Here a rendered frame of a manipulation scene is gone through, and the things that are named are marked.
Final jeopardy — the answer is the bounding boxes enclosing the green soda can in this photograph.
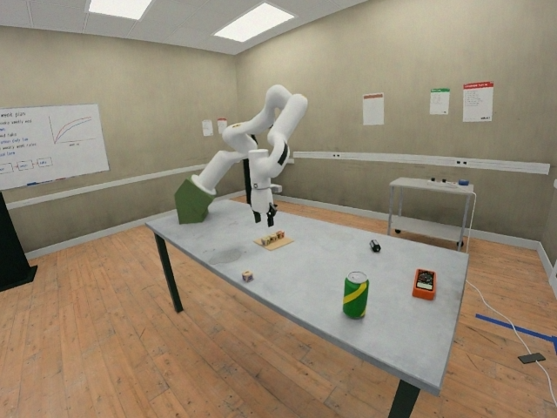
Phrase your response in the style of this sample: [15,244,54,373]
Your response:
[343,271,369,318]

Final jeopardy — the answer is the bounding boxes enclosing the tan square mat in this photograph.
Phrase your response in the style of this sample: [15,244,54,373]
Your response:
[253,237,294,251]

